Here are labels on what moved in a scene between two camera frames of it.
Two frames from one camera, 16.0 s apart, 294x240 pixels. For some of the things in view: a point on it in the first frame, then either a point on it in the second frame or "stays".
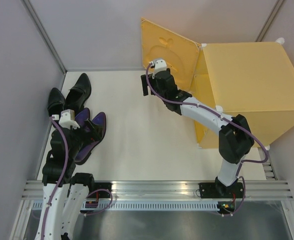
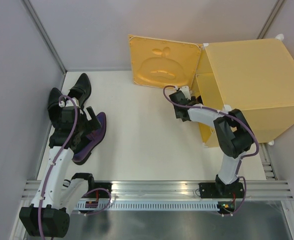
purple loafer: x=100 y=118 stays
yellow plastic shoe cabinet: x=258 y=79 stays
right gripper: x=145 y=85 -> x=192 y=99
